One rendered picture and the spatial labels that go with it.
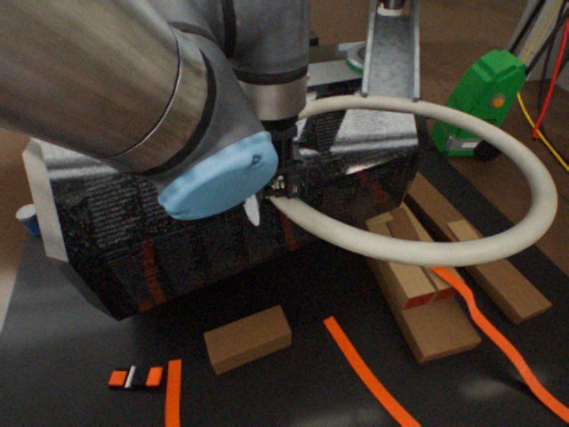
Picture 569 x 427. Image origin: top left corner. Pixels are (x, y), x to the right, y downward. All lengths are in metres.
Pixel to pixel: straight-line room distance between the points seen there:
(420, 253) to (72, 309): 1.50
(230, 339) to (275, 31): 1.09
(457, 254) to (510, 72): 1.83
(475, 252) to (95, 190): 0.86
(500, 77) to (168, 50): 2.10
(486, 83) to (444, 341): 1.39
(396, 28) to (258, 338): 1.07
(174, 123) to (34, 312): 1.64
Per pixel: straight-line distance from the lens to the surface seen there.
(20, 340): 1.75
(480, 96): 2.23
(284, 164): 0.43
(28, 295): 1.86
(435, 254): 0.44
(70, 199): 1.01
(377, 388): 1.38
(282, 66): 0.37
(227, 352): 1.27
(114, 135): 0.18
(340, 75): 1.13
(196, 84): 0.19
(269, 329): 1.29
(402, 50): 0.99
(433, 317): 1.47
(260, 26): 0.35
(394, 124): 1.14
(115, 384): 1.47
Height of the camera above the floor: 1.32
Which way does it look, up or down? 47 degrees down
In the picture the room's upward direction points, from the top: straight up
